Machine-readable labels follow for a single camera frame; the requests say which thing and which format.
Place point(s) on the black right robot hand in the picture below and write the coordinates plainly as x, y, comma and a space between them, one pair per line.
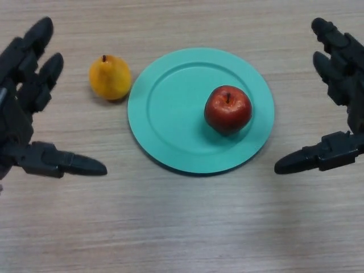
352, 85

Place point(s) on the yellow pear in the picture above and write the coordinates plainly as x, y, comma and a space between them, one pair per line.
111, 79

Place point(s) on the red apple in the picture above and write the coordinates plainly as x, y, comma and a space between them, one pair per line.
227, 109

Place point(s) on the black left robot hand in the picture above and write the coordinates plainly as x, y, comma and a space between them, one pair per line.
15, 125

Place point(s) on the green round plate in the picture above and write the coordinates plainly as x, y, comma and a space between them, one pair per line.
173, 119

